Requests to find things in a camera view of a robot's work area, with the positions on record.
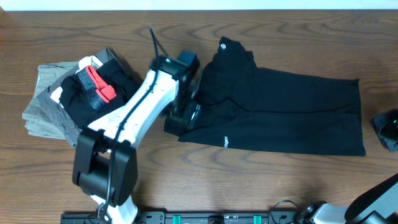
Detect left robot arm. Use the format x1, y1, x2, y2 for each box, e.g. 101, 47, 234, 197
71, 50, 201, 223

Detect black t-shirt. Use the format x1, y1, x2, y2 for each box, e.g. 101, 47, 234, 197
164, 37, 366, 156

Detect red grey folded garment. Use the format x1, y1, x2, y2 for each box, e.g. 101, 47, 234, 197
77, 65, 117, 110

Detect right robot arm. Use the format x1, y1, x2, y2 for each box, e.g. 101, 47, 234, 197
295, 109, 397, 224

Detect black folded garment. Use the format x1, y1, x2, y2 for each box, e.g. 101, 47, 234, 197
58, 58, 141, 130

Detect beige folded trousers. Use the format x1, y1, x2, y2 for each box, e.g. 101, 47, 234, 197
22, 62, 78, 140

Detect grey folded shorts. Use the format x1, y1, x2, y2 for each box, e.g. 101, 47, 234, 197
36, 48, 131, 149

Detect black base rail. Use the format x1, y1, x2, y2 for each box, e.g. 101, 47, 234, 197
60, 211, 299, 224

